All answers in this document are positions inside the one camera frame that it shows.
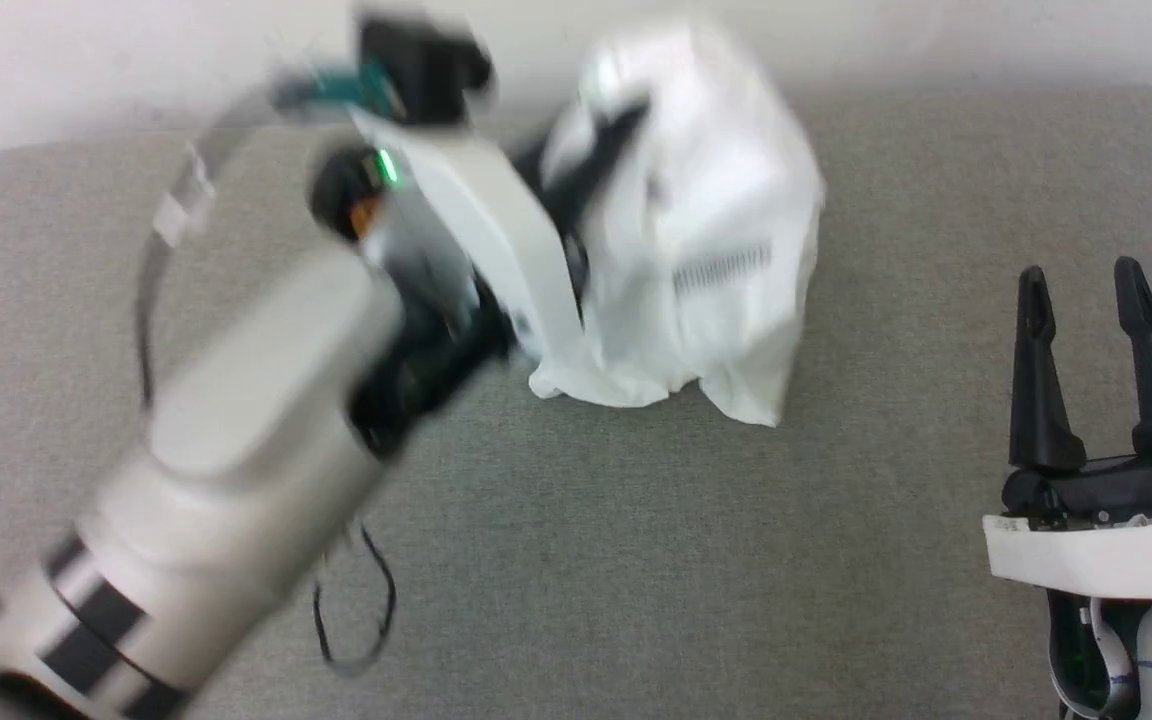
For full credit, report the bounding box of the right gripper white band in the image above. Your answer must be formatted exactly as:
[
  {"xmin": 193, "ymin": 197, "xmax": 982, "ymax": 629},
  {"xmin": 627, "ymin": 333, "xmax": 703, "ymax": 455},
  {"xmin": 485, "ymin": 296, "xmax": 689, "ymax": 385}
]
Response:
[{"xmin": 982, "ymin": 257, "xmax": 1152, "ymax": 601}]

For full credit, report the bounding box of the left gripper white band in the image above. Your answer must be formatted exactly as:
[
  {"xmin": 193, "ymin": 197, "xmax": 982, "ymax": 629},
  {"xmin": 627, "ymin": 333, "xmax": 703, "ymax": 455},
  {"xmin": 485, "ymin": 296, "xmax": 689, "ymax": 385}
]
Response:
[{"xmin": 308, "ymin": 98, "xmax": 652, "ymax": 456}]

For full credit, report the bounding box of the white long-sleeve garment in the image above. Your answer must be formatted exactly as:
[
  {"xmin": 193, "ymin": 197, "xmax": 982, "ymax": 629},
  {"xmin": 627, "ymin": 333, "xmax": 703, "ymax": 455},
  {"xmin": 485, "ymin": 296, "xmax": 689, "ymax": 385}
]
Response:
[{"xmin": 526, "ymin": 20, "xmax": 827, "ymax": 429}]

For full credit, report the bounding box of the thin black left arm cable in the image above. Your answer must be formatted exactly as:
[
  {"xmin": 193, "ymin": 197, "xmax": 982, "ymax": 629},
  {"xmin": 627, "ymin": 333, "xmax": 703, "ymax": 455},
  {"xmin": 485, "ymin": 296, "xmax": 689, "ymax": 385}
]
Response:
[{"xmin": 312, "ymin": 520, "xmax": 398, "ymax": 673}]

